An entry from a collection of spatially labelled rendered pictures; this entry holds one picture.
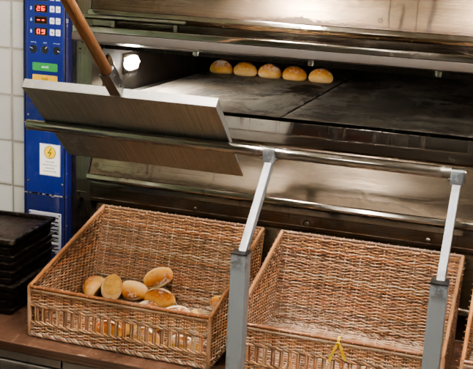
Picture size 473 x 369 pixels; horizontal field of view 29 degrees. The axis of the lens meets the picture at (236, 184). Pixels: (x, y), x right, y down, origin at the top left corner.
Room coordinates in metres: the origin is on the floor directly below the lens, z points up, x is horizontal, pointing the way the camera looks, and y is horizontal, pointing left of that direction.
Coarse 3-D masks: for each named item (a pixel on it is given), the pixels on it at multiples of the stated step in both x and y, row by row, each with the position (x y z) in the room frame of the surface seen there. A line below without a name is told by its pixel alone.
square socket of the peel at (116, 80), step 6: (114, 72) 2.31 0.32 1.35; (102, 78) 2.30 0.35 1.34; (108, 78) 2.29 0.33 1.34; (114, 78) 2.31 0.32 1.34; (120, 78) 2.34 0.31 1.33; (108, 84) 2.31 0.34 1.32; (114, 84) 2.31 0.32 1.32; (120, 84) 2.34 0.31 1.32; (108, 90) 2.34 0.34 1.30; (114, 90) 2.33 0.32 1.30; (120, 90) 2.34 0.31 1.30
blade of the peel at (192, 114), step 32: (32, 96) 2.46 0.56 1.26; (64, 96) 2.41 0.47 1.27; (96, 96) 2.37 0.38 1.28; (128, 96) 2.34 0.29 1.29; (160, 96) 2.32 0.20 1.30; (192, 96) 2.31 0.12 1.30; (128, 128) 2.47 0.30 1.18; (160, 128) 2.43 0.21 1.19; (192, 128) 2.38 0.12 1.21; (224, 128) 2.34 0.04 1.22; (128, 160) 2.63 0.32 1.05; (160, 160) 2.58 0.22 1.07; (192, 160) 2.53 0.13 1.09; (224, 160) 2.48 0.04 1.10
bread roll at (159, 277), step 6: (156, 270) 2.68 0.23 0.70; (162, 270) 2.68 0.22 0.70; (168, 270) 2.68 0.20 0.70; (150, 276) 2.68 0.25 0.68; (156, 276) 2.67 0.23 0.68; (162, 276) 2.67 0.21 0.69; (168, 276) 2.67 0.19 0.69; (144, 282) 2.69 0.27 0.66; (150, 282) 2.67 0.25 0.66; (156, 282) 2.66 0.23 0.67; (162, 282) 2.66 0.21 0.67; (168, 282) 2.68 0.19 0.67; (150, 288) 2.68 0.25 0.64
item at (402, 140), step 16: (224, 112) 2.82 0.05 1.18; (240, 128) 2.75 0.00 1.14; (256, 128) 2.74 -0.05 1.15; (272, 128) 2.72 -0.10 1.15; (288, 128) 2.71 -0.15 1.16; (304, 128) 2.69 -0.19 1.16; (320, 128) 2.68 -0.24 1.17; (336, 128) 2.66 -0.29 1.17; (352, 128) 2.65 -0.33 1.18; (368, 128) 2.66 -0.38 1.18; (384, 128) 2.68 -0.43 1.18; (384, 144) 2.62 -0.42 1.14; (400, 144) 2.61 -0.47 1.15; (416, 144) 2.59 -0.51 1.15; (432, 144) 2.58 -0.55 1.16; (448, 144) 2.57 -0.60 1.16; (464, 144) 2.55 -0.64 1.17
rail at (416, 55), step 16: (96, 32) 2.74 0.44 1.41; (112, 32) 2.72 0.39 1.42; (128, 32) 2.71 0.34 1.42; (144, 32) 2.69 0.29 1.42; (160, 32) 2.68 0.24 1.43; (288, 48) 2.56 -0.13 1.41; (304, 48) 2.55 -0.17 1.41; (320, 48) 2.54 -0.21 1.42; (336, 48) 2.52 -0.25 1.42; (352, 48) 2.51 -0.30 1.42; (368, 48) 2.50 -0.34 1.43
